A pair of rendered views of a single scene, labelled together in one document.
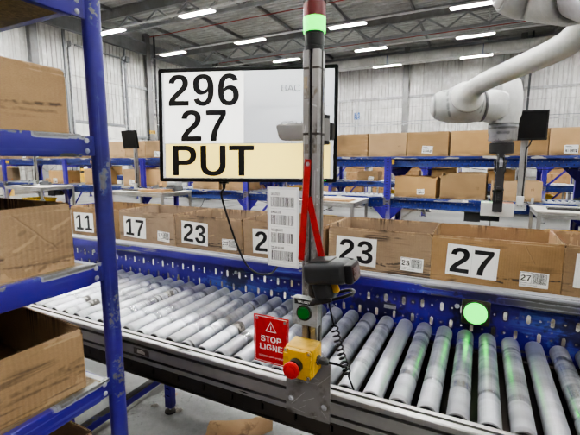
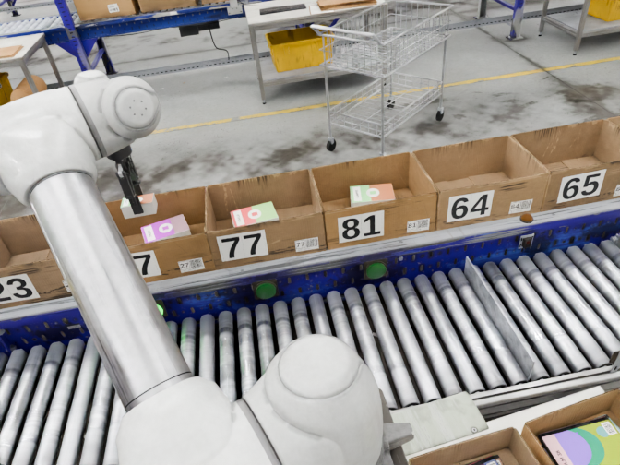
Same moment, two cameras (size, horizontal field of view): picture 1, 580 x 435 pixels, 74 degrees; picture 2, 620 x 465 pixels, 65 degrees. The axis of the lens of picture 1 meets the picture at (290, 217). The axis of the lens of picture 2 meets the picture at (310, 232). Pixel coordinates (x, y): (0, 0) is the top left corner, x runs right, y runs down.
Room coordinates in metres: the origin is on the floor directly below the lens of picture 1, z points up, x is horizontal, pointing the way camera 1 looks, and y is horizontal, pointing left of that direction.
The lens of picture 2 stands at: (-0.09, -0.48, 2.00)
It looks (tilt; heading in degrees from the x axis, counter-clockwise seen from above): 38 degrees down; 329
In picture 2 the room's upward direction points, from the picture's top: 7 degrees counter-clockwise
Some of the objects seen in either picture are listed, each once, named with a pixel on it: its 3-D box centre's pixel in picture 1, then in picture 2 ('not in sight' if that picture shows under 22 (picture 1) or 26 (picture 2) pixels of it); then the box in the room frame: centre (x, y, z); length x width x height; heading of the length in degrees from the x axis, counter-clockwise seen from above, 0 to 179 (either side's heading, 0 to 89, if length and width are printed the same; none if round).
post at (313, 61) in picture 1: (312, 243); not in sight; (0.91, -0.05, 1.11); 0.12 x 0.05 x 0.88; 64
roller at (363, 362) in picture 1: (370, 350); (60, 404); (1.12, -0.25, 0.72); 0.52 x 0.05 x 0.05; 154
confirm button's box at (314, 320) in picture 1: (305, 311); not in sight; (0.88, -0.04, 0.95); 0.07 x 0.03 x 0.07; 64
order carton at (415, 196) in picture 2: not in sight; (370, 198); (1.04, -1.44, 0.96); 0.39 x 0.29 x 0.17; 64
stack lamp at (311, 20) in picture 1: (314, 18); not in sight; (0.91, -0.05, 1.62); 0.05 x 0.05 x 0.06
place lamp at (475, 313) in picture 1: (475, 313); not in sight; (1.20, -0.61, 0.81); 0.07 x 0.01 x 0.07; 64
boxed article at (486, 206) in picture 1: (496, 208); (139, 206); (1.32, -0.72, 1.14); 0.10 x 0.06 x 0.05; 64
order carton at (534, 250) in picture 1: (491, 255); (156, 236); (1.38, -0.74, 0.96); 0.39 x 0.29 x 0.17; 64
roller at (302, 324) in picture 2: not in sight; (308, 356); (0.77, -0.95, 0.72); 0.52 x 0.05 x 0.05; 154
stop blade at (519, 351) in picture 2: not in sight; (494, 312); (0.50, -1.50, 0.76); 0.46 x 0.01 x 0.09; 154
